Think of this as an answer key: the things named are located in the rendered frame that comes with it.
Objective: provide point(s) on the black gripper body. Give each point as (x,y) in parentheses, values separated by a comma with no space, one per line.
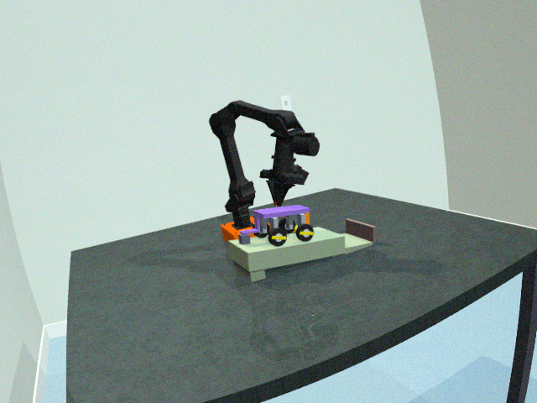
(281,170)

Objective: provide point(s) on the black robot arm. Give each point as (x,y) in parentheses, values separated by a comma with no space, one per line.
(241,191)

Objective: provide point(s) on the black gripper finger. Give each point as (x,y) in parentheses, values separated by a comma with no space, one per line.
(271,187)
(281,190)

